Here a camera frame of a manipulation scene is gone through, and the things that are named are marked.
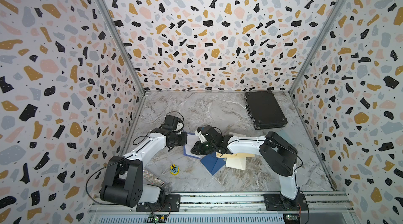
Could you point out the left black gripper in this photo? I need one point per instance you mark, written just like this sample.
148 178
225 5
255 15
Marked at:
183 139

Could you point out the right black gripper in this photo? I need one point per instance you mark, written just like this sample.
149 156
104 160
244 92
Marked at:
197 149

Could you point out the yellow envelope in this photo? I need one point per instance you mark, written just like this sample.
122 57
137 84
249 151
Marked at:
238 155

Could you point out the white letter paper blue border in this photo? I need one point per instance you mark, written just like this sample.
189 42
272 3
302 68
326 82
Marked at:
191 141

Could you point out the light teal envelope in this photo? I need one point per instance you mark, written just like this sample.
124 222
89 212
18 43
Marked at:
286 136

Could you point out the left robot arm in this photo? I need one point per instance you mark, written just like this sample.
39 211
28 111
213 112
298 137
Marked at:
123 183

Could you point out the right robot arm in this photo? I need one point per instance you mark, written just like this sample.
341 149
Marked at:
279 154

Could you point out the dark blue envelope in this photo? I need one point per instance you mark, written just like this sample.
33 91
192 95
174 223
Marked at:
212 163

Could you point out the cream envelope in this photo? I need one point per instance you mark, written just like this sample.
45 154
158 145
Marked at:
236 163

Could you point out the small yellow round sticker toy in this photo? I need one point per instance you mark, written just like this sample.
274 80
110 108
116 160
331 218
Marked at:
174 169

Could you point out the black briefcase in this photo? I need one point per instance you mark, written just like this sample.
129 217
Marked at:
264 110

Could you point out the glittery silver tube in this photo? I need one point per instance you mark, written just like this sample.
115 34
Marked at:
152 179

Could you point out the small circuit board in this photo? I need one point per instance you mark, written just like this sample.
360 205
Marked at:
157 219

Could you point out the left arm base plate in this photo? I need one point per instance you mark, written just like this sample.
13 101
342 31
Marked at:
168 203

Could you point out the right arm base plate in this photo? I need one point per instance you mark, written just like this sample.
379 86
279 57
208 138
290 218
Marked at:
277 202

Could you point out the aluminium front rail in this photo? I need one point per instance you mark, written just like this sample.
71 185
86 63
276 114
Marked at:
324 207

